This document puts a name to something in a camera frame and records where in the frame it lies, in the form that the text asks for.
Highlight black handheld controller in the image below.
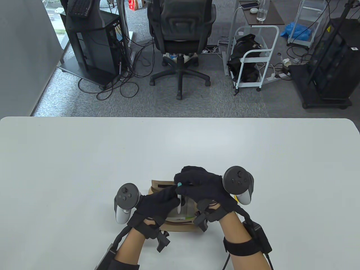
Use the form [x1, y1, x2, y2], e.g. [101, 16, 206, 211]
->
[114, 183, 141, 224]
[222, 166, 254, 205]

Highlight white power strip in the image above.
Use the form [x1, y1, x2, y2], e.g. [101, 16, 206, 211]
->
[264, 73, 291, 83]

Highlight black computer stand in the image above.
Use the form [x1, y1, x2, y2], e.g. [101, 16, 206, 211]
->
[58, 0, 125, 90]

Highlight white metal rack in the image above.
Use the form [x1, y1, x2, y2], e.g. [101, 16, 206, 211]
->
[287, 0, 328, 48]

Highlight white tubular rolling cart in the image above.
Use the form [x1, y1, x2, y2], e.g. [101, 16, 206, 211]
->
[233, 25, 280, 96]

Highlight blue plastic bag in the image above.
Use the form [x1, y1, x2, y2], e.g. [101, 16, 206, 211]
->
[280, 22, 312, 41]

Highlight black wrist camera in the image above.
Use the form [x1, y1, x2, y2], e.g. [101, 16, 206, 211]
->
[193, 207, 222, 232]
[153, 229, 171, 253]

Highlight black keyboard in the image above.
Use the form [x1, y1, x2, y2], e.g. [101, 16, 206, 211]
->
[67, 0, 93, 18]

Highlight teal cap twist pen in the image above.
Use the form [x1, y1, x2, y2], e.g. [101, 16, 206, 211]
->
[176, 182, 183, 215]

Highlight black wrist strap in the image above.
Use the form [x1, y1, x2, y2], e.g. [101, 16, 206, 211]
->
[108, 259, 140, 270]
[223, 236, 253, 256]

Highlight clear water bottle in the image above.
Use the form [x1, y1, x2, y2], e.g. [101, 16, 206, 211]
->
[256, 0, 270, 21]

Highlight black wrist sensor box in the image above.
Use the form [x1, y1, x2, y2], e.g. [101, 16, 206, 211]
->
[96, 243, 118, 270]
[242, 221, 273, 254]

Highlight tangle of black floor cables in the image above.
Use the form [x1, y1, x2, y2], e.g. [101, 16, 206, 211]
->
[77, 37, 158, 101]

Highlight brown side table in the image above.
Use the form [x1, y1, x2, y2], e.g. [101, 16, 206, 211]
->
[224, 0, 285, 76]

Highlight black equipment cart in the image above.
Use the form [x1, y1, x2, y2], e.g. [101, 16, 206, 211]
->
[290, 17, 360, 109]

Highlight black office chair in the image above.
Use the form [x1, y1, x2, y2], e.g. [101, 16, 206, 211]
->
[147, 0, 217, 100]

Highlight black backpack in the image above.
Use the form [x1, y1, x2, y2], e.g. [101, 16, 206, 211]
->
[227, 34, 263, 83]

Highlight tan fabric pencil pouch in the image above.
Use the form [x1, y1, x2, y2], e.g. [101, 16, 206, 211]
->
[148, 180, 208, 232]

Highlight person's right hand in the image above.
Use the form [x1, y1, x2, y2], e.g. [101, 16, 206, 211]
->
[174, 166, 243, 217]

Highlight black computer tower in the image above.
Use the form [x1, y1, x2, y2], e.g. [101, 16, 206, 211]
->
[74, 28, 122, 76]

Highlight person's left hand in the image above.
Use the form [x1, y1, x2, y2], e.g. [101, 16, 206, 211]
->
[127, 185, 186, 240]

